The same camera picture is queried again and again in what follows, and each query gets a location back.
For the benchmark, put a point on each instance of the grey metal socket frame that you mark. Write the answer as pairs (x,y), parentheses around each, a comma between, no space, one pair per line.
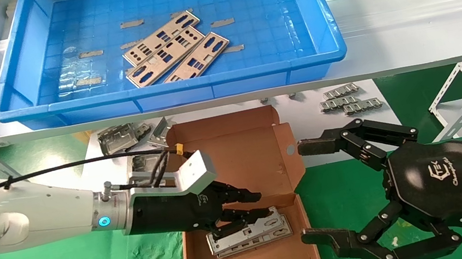
(140,162)

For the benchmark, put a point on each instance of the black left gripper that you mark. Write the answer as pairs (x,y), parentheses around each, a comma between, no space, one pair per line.
(170,214)

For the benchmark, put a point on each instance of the grey tape strip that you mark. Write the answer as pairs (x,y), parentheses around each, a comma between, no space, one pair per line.
(91,54)
(132,23)
(89,81)
(235,48)
(189,11)
(222,22)
(130,45)

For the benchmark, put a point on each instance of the metal I/O shield plate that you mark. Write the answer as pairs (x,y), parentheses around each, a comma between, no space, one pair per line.
(248,235)
(174,30)
(180,50)
(288,228)
(184,72)

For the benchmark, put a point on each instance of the small grey metal clip strip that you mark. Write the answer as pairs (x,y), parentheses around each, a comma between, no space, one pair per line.
(363,106)
(339,103)
(341,91)

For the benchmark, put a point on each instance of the blue plastic tray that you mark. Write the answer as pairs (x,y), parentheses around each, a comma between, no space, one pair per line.
(279,23)

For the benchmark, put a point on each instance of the grey metal bracket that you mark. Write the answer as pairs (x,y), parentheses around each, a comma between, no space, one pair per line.
(118,141)

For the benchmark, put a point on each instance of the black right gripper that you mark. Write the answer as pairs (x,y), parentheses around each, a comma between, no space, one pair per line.
(452,186)

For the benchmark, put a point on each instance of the folded shiny metal plate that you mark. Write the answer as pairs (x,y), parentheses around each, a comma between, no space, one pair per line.
(159,134)

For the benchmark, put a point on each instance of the brown cardboard box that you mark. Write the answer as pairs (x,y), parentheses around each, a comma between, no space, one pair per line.
(226,158)

